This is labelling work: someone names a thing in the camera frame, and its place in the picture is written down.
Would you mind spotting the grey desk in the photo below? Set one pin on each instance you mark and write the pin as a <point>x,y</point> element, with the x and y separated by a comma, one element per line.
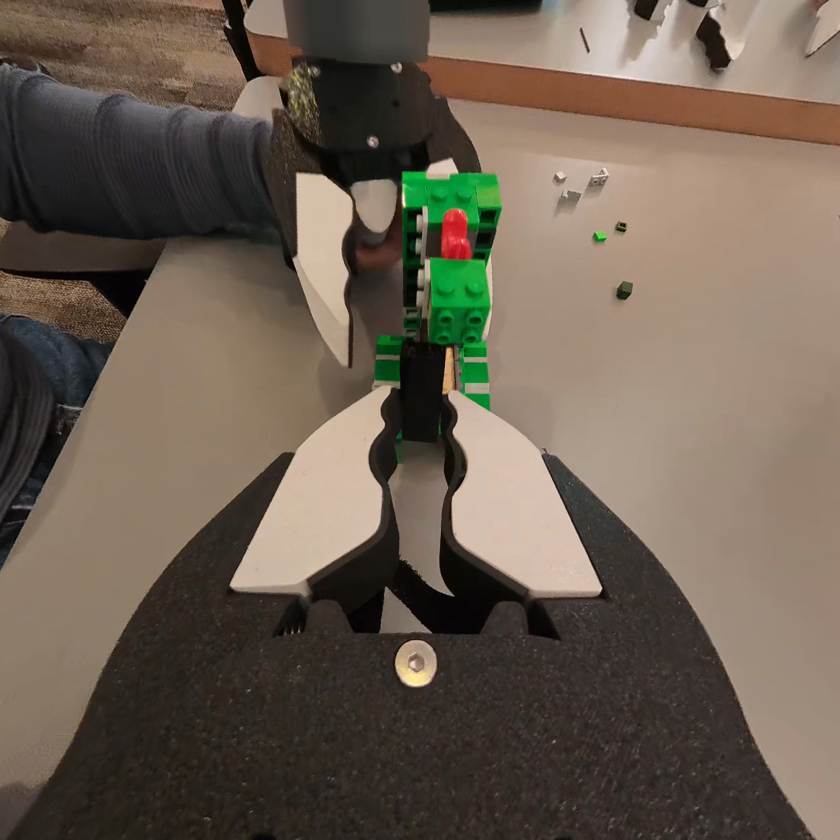
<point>656,394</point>

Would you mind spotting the green toy brick model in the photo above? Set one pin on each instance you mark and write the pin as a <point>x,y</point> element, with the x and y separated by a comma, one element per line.
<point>459,295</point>

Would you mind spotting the person's left forearm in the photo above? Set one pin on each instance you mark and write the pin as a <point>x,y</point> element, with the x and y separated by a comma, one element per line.
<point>131,164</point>

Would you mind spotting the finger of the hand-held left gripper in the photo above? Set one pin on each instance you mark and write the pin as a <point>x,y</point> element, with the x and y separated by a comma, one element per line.
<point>443,169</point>
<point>321,249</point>

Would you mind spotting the grey table with wooden edge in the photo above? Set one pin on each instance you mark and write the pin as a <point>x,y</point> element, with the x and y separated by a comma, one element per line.
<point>525,33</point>

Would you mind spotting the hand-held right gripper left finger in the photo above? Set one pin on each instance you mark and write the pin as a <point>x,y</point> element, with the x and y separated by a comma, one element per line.
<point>321,512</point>

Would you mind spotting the person's leg in jeans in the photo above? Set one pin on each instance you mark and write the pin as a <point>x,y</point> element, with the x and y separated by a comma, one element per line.
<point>72,354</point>

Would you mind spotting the grey bracket brick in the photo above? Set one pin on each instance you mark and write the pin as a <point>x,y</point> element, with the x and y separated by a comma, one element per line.
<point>598,178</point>

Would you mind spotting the person's left hand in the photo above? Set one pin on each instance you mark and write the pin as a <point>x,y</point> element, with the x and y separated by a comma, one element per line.
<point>380,256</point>

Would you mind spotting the person's dark sweater torso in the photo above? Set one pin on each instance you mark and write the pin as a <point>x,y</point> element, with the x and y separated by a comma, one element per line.
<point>23,420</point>

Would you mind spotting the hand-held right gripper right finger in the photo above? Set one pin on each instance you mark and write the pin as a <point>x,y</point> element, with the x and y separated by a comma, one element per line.
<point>518,525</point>

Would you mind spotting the row of grey wedge plates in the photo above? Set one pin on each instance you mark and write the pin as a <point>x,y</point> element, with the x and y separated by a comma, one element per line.
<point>718,43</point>

